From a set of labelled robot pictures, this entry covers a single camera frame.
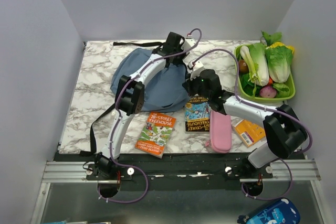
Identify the left napa cabbage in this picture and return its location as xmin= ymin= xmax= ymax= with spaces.
xmin=248 ymin=42 xmax=269 ymax=87

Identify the brown mushroom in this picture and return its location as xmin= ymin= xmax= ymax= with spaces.
xmin=238 ymin=60 xmax=249 ymax=74

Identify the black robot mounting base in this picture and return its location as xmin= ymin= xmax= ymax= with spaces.
xmin=86 ymin=153 xmax=273 ymax=194

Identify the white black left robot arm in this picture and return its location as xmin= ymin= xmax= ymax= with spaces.
xmin=94 ymin=32 xmax=189 ymax=179

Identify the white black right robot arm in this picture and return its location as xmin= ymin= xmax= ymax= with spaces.
xmin=183 ymin=69 xmax=312 ymax=178

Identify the yellow corn cob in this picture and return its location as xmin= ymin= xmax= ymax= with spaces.
xmin=268 ymin=41 xmax=295 ymax=54

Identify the blue shark pencil case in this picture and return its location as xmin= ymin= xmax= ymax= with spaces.
xmin=237 ymin=198 xmax=301 ymax=224

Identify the right napa cabbage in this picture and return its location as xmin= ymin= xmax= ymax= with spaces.
xmin=265 ymin=46 xmax=293 ymax=83

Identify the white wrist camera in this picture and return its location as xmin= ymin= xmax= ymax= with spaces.
xmin=181 ymin=35 xmax=197 ymax=51
xmin=187 ymin=60 xmax=204 ymax=80

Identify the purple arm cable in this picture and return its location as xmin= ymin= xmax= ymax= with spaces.
xmin=193 ymin=48 xmax=313 ymax=200
xmin=97 ymin=28 xmax=202 ymax=204

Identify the orange notebook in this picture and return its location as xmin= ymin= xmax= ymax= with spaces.
xmin=233 ymin=120 xmax=266 ymax=147

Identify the blue student backpack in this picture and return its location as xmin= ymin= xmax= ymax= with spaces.
xmin=110 ymin=42 xmax=189 ymax=112

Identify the napa cabbage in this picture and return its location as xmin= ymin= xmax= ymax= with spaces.
xmin=265 ymin=46 xmax=293 ymax=83
xmin=248 ymin=42 xmax=269 ymax=87

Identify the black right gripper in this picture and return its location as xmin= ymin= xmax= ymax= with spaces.
xmin=182 ymin=71 xmax=211 ymax=100

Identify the green leafy lettuce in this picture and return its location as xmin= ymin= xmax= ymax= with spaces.
xmin=261 ymin=31 xmax=282 ymax=46

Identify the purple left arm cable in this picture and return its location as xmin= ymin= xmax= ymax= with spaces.
xmin=97 ymin=28 xmax=202 ymax=204

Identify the black storey treehouse book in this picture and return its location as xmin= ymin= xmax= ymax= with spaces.
xmin=185 ymin=95 xmax=211 ymax=132

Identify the pink pencil case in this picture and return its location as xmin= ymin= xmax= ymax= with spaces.
xmin=205 ymin=111 xmax=232 ymax=153

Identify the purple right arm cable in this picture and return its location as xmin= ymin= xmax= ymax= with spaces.
xmin=193 ymin=48 xmax=313 ymax=200

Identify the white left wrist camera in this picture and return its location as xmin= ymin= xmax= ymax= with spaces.
xmin=181 ymin=35 xmax=197 ymax=51

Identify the aluminium rail frame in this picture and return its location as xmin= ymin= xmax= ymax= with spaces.
xmin=42 ymin=159 xmax=321 ymax=184

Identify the green plastic vegetable basket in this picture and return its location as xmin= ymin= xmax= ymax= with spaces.
xmin=234 ymin=42 xmax=296 ymax=102

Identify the white green leek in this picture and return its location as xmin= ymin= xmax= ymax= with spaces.
xmin=240 ymin=46 xmax=259 ymax=84

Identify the purple red onion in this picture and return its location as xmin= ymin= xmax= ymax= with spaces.
xmin=259 ymin=86 xmax=277 ymax=99

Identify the orange storey treehouse book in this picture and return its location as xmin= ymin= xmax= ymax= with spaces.
xmin=135 ymin=112 xmax=176 ymax=158

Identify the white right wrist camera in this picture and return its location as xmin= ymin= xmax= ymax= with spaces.
xmin=187 ymin=60 xmax=204 ymax=80

